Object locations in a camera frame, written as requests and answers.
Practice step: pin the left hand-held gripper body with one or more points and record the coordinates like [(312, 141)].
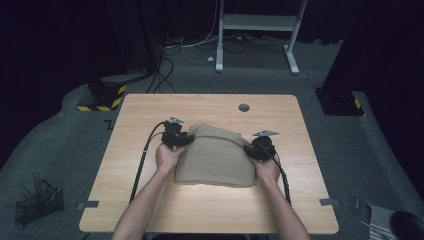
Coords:
[(172, 136)]

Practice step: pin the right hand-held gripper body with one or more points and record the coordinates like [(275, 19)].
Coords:
[(263, 148)]

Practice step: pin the beige shorts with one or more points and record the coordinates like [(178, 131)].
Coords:
[(216, 160)]

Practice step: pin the person's left hand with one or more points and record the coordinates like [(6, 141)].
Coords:
[(166, 160)]

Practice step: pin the person's right hand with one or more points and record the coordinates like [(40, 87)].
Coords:
[(268, 173)]

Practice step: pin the grey table grommet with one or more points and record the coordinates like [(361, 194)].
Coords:
[(244, 107)]

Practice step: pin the black yellow striped base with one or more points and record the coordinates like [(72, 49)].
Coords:
[(106, 96)]

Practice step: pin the grey tape strip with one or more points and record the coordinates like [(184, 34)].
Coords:
[(89, 204), (328, 201)]

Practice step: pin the white metal stand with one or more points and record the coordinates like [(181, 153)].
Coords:
[(260, 22)]

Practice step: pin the black curtain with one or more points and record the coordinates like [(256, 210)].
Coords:
[(50, 43)]

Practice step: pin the black round object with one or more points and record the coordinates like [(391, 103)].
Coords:
[(408, 226)]

